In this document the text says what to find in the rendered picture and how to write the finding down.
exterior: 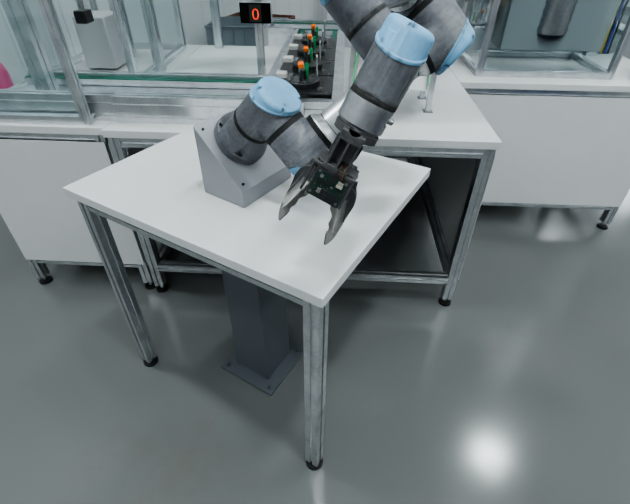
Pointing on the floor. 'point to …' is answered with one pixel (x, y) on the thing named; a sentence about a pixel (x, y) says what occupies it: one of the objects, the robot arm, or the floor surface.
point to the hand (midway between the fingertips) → (305, 226)
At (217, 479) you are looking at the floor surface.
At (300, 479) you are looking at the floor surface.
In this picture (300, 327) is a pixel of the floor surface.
